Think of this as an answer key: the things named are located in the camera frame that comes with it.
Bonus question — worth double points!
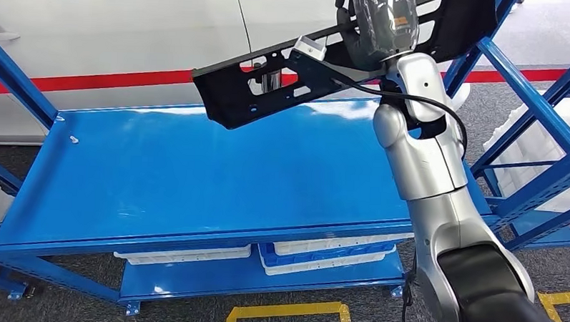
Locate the black stanchion post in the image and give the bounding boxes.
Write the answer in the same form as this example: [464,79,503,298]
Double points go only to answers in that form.
[252,61,283,95]

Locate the long black plastic panel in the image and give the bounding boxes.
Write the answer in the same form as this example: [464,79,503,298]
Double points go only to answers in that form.
[190,0,498,140]

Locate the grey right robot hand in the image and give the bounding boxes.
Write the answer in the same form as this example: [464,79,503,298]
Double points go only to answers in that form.
[333,0,421,73]

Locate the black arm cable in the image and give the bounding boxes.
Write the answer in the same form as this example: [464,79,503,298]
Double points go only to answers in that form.
[324,78,471,322]

